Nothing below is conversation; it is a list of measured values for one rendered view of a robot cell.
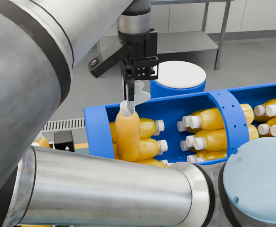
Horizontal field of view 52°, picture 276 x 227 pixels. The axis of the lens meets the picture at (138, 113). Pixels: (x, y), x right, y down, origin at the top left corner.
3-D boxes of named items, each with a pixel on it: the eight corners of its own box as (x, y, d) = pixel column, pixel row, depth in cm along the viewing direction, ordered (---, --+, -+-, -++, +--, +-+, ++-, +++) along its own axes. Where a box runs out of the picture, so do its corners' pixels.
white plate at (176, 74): (209, 65, 149) (209, 67, 150) (159, 57, 157) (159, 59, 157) (200, 91, 128) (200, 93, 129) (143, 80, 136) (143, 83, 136)
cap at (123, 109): (135, 105, 77) (135, 100, 75) (134, 115, 74) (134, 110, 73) (120, 105, 77) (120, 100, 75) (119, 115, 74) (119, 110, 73)
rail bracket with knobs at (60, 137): (76, 163, 111) (72, 144, 105) (57, 166, 109) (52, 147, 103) (75, 146, 118) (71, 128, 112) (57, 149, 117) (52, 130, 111)
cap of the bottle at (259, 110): (266, 113, 100) (262, 114, 100) (260, 116, 104) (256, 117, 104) (263, 103, 102) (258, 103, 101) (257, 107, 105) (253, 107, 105)
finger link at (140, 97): (152, 115, 72) (151, 81, 67) (129, 119, 71) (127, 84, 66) (149, 110, 74) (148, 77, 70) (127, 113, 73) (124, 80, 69)
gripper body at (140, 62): (158, 82, 68) (160, 34, 61) (123, 87, 66) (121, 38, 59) (150, 68, 74) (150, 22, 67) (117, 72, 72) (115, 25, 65)
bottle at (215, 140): (255, 121, 91) (201, 130, 88) (261, 143, 89) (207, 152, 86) (244, 127, 98) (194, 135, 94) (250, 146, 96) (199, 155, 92)
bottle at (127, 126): (139, 144, 90) (140, 101, 78) (139, 162, 85) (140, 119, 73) (117, 143, 91) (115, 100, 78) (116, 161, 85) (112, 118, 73)
